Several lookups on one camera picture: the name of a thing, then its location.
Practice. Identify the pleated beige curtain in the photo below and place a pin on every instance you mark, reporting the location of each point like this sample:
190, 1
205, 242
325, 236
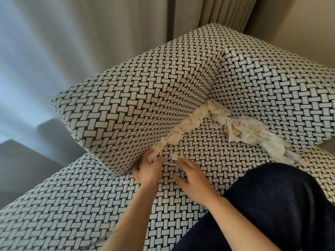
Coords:
222, 10

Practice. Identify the person's left hand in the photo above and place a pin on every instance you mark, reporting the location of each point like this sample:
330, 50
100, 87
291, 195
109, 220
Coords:
147, 172

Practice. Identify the sheer white curtain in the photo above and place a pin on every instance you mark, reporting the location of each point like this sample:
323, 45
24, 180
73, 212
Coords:
52, 49

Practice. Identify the person's right hand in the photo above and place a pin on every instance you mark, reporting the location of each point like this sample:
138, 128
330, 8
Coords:
200, 185

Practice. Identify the person's left forearm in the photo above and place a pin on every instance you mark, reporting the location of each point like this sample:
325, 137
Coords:
130, 219

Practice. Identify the black white woven-pattern sofa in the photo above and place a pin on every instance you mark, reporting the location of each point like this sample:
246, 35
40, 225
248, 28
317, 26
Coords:
130, 107

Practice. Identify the pile of white paper scraps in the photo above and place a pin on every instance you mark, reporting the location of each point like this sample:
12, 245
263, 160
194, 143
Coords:
251, 130

